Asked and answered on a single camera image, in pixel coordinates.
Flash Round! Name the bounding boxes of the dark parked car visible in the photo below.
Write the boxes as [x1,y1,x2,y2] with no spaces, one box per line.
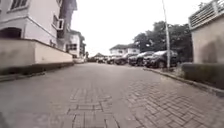
[127,50,156,67]
[113,53,138,66]

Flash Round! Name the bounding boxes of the white building with dark roof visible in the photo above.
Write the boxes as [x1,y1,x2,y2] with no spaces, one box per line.
[108,43,141,57]

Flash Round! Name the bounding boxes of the grey brick paved road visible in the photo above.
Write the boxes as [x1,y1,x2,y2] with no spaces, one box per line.
[0,61,224,128]

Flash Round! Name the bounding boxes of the white building with dark windows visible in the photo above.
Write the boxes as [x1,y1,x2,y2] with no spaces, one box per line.
[64,29,87,61]

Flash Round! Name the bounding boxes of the black parked car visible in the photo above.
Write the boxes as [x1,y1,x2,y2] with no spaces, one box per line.
[143,49,180,70]

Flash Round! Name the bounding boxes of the tall grey pole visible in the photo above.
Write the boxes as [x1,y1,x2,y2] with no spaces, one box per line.
[161,0,172,71]

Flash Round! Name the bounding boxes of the dark green trees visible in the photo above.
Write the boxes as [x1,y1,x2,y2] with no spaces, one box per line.
[132,20,195,63]

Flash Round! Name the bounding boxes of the low dark hedge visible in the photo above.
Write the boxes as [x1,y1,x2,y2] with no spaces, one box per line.
[0,61,76,77]

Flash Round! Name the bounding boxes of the grey kerb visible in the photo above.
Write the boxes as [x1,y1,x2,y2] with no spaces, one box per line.
[142,66,224,98]

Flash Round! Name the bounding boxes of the white multi-storey building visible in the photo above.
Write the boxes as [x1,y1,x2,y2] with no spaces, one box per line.
[0,0,79,52]

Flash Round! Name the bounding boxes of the trimmed dark hedge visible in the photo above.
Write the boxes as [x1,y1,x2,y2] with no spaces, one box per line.
[179,61,224,91]

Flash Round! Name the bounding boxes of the beige boundary wall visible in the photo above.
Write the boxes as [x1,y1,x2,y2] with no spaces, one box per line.
[0,37,75,71]

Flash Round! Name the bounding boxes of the beige wall with white railing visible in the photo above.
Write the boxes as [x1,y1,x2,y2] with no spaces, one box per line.
[187,0,224,65]

